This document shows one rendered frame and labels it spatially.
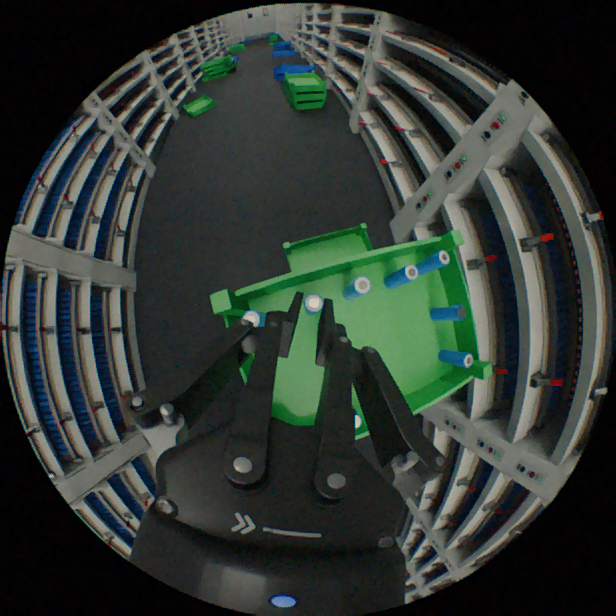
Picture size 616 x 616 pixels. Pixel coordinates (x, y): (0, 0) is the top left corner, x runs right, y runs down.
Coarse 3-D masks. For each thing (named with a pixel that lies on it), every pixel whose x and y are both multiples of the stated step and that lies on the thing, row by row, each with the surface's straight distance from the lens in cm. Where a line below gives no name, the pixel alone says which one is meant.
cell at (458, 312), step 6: (450, 306) 29; (456, 306) 28; (462, 306) 28; (432, 312) 31; (438, 312) 30; (444, 312) 29; (450, 312) 28; (456, 312) 27; (462, 312) 28; (432, 318) 32; (438, 318) 30; (444, 318) 29; (450, 318) 28; (456, 318) 27; (462, 318) 28
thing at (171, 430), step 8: (160, 408) 9; (168, 408) 8; (168, 416) 8; (176, 416) 9; (136, 424) 9; (152, 424) 9; (160, 424) 9; (168, 424) 9; (176, 424) 9; (184, 424) 9; (144, 432) 9; (152, 432) 9; (160, 432) 9; (168, 432) 9; (176, 432) 9; (184, 432) 9; (152, 440) 9; (160, 440) 9; (168, 440) 9; (176, 440) 9; (184, 440) 9; (160, 448) 8
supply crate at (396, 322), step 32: (352, 256) 23; (384, 256) 27; (416, 256) 33; (256, 288) 22; (288, 288) 27; (320, 288) 27; (384, 288) 29; (416, 288) 31; (448, 288) 33; (352, 320) 27; (384, 320) 29; (416, 320) 31; (384, 352) 29; (416, 352) 31; (288, 384) 28; (320, 384) 28; (352, 384) 28; (416, 384) 32; (448, 384) 32; (288, 416) 29
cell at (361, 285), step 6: (360, 276) 22; (354, 282) 21; (360, 282) 21; (366, 282) 21; (348, 288) 24; (354, 288) 21; (360, 288) 21; (366, 288) 21; (348, 294) 24; (354, 294) 22; (360, 294) 21; (348, 300) 27
